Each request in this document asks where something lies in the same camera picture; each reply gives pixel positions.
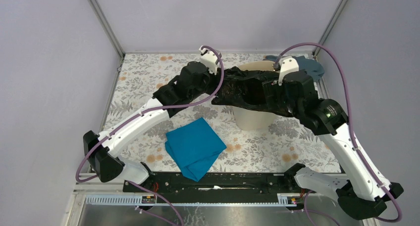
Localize beige plastic trash bin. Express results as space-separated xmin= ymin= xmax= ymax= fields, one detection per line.
xmin=233 ymin=60 xmax=277 ymax=131

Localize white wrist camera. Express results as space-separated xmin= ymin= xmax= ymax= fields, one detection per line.
xmin=199 ymin=46 xmax=222 ymax=75
xmin=273 ymin=56 xmax=299 ymax=86

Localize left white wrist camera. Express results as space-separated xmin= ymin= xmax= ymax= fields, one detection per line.
xmin=199 ymin=46 xmax=222 ymax=75

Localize black trash bag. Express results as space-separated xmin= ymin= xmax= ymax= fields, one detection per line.
xmin=211 ymin=67 xmax=293 ymax=117

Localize white slotted cable duct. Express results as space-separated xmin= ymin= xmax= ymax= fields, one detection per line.
xmin=85 ymin=194 xmax=303 ymax=208

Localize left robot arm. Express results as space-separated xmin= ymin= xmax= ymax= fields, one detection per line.
xmin=76 ymin=61 xmax=226 ymax=192

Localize dark teal crumpled cloth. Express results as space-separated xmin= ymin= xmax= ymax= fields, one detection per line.
xmin=264 ymin=56 xmax=325 ymax=82

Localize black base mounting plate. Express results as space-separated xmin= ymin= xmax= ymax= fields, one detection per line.
xmin=122 ymin=172 xmax=308 ymax=204

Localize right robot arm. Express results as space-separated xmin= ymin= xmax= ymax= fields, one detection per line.
xmin=262 ymin=71 xmax=404 ymax=220

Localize bright blue folded cloth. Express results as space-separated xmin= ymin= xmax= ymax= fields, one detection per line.
xmin=165 ymin=118 xmax=226 ymax=182

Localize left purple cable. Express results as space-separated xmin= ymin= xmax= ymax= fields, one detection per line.
xmin=75 ymin=45 xmax=225 ymax=226

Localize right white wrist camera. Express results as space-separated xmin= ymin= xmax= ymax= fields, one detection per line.
xmin=273 ymin=56 xmax=299 ymax=86

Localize floral patterned table mat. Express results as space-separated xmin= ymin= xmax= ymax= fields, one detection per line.
xmin=104 ymin=54 xmax=340 ymax=173

